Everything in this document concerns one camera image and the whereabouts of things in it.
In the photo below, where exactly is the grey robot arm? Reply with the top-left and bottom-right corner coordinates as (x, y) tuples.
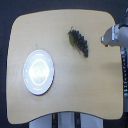
(101, 8), (128, 48)

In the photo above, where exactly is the white round plate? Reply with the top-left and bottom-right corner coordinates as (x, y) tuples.
(23, 50), (55, 95)

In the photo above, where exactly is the white table base frame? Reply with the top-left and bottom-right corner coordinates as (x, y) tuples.
(29, 112), (103, 128)

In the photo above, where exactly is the black cable chain at right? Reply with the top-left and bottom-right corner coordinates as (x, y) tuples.
(121, 46), (128, 102)

